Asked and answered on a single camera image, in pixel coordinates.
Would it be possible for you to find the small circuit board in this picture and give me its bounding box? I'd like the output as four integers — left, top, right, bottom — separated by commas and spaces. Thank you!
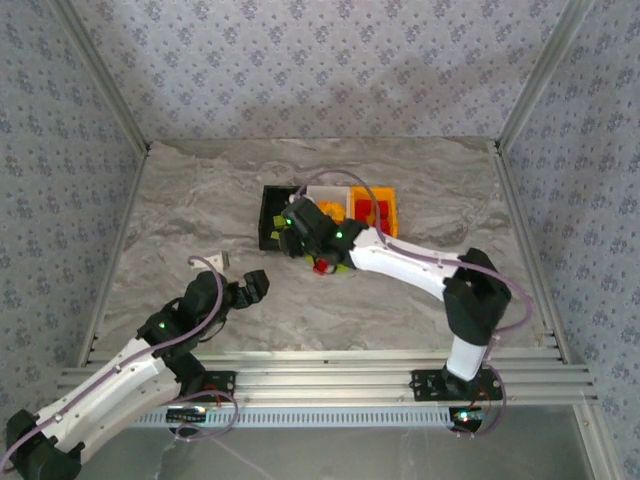
451, 408, 484, 432
167, 407, 209, 424

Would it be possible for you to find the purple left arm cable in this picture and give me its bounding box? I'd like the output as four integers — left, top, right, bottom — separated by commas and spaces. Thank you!
0, 255, 241, 474

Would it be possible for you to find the aluminium frame post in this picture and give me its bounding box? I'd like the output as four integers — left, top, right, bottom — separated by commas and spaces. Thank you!
49, 0, 152, 154
497, 0, 597, 147

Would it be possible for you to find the black plastic bin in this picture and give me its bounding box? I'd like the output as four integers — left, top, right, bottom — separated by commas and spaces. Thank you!
256, 184, 301, 251

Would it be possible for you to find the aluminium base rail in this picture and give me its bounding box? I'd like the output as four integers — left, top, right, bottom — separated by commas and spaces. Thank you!
58, 348, 600, 407

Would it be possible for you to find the thin pale cable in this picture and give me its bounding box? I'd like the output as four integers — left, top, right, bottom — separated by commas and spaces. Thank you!
162, 424, 279, 480

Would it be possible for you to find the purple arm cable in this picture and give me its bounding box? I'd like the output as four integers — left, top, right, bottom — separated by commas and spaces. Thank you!
0, 255, 241, 474
298, 169, 534, 441

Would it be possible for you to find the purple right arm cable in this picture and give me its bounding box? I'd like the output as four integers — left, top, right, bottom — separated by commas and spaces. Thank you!
298, 169, 534, 441

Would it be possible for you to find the orange plastic bin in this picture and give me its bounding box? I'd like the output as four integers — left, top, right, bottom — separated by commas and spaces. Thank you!
348, 185, 400, 239

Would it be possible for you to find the slotted grey cable duct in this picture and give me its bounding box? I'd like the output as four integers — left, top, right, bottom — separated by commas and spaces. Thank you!
117, 403, 484, 430

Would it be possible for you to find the aluminium table side rail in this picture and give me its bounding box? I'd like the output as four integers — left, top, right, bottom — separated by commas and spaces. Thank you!
77, 144, 152, 369
492, 140, 574, 366

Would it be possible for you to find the white plastic bin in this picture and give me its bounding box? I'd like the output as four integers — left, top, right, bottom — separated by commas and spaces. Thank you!
305, 185, 351, 222

